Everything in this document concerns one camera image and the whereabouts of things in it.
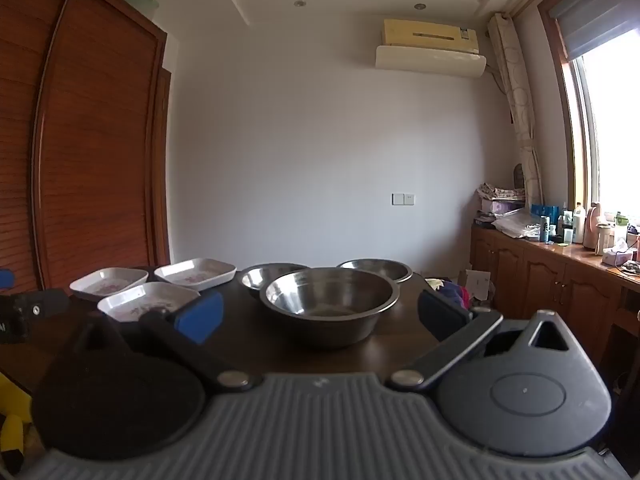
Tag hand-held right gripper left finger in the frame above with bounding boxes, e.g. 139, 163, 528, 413
75, 290, 264, 394

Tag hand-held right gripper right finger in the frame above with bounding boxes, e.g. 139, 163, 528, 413
385, 290, 585, 392

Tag white square floral plate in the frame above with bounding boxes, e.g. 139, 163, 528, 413
97, 281, 201, 323
69, 267, 150, 302
154, 258, 237, 291

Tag medium steel bowl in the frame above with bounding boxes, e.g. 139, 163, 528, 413
336, 258, 414, 286
240, 262, 311, 301

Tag large steel bowl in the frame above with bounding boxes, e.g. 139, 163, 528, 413
259, 267, 399, 351

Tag colourful clothes pile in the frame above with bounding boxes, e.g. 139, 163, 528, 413
425, 276, 473, 311

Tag white paper bag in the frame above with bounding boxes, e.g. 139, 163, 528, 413
457, 270, 493, 308

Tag low wooden cabinet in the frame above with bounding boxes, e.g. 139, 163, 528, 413
470, 222, 640, 376

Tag clear plastic bags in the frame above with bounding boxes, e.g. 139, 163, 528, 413
492, 208, 543, 239

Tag purple box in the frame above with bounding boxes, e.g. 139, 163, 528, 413
481, 199, 523, 216

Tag folded patterned cloth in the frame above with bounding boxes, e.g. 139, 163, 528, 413
476, 182, 526, 203

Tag white bottle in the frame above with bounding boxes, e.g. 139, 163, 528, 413
572, 202, 587, 244

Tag brown wooden wardrobe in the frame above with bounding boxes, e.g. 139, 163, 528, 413
0, 0, 172, 396

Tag pink bottle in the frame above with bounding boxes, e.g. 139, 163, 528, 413
583, 202, 604, 250

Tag white tissue box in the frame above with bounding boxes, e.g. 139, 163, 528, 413
601, 240, 633, 266

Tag beige patterned curtain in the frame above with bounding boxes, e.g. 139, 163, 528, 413
487, 12, 543, 208

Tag wooden framed window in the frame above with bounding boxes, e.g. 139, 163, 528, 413
537, 0, 640, 226

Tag grey roller blind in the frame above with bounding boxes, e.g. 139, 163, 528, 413
547, 0, 640, 61

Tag yellowed wall air conditioner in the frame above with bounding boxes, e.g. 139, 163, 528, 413
375, 18, 487, 79

